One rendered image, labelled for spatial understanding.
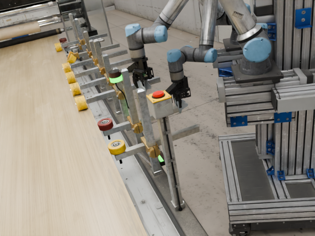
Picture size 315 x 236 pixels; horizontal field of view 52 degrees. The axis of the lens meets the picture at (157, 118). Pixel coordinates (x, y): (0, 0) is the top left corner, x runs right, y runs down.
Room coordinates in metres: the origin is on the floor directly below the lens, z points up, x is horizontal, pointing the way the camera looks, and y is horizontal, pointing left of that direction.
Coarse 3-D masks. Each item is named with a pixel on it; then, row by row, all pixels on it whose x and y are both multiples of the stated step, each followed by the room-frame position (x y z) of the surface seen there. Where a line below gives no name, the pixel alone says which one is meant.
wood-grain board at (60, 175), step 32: (0, 64) 3.09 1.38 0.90; (32, 64) 2.88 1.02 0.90; (0, 96) 2.20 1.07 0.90; (32, 96) 2.08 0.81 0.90; (64, 96) 1.98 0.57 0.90; (0, 128) 1.68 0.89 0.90; (32, 128) 1.60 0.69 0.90; (64, 128) 1.53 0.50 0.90; (96, 128) 1.46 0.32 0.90; (0, 160) 1.33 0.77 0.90; (32, 160) 1.27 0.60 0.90; (64, 160) 1.22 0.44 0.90; (96, 160) 1.18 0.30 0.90; (0, 192) 1.07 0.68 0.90; (32, 192) 1.03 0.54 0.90; (64, 192) 1.00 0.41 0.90; (96, 192) 0.96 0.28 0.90; (0, 224) 0.89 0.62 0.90; (32, 224) 0.86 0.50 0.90; (64, 224) 0.83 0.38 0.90; (96, 224) 0.80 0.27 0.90; (128, 224) 0.77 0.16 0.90
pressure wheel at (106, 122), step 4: (100, 120) 1.53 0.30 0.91; (104, 120) 1.51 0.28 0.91; (108, 120) 1.52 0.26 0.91; (100, 124) 1.49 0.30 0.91; (104, 124) 1.48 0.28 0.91; (108, 124) 1.48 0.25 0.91; (112, 124) 1.50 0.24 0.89; (100, 128) 1.48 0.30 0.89; (104, 128) 1.47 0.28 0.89; (108, 128) 1.47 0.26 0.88; (108, 136) 1.50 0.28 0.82
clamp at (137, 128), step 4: (128, 116) 1.59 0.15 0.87; (128, 120) 1.56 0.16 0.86; (132, 124) 1.49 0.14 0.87; (136, 124) 1.48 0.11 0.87; (140, 124) 1.49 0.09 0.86; (132, 128) 1.50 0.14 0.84; (136, 128) 1.47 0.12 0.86; (140, 128) 1.47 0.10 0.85; (136, 132) 1.46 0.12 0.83; (140, 132) 1.47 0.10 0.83
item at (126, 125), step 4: (176, 108) 1.60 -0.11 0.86; (176, 112) 1.60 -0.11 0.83; (152, 116) 1.56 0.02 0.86; (140, 120) 1.54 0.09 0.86; (152, 120) 1.56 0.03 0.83; (120, 124) 1.53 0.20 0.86; (124, 124) 1.53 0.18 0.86; (128, 124) 1.53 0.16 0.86; (112, 128) 1.50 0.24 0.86; (116, 128) 1.51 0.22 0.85; (120, 128) 1.51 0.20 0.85; (124, 128) 1.52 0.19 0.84; (104, 132) 1.49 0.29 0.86; (108, 132) 1.49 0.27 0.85; (112, 132) 1.50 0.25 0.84; (116, 132) 1.51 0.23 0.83
